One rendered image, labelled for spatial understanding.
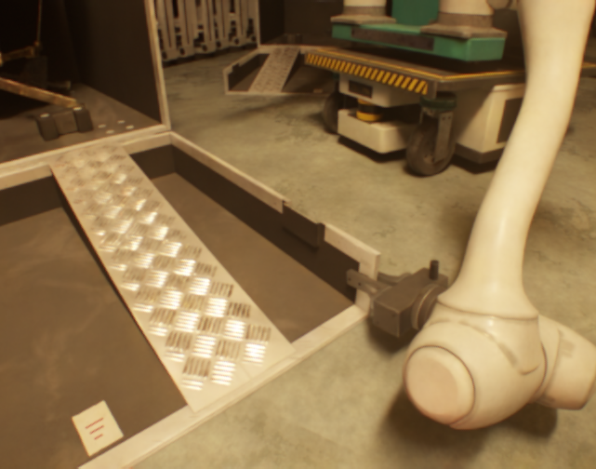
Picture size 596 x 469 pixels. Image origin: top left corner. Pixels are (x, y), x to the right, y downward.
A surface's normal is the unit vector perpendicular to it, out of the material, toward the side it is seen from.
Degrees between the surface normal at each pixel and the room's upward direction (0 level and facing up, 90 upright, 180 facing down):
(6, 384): 1
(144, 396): 1
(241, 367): 12
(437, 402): 73
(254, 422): 0
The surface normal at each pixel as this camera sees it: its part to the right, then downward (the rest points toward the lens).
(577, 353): -0.01, -0.62
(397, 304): -0.10, -0.90
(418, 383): -0.74, 0.07
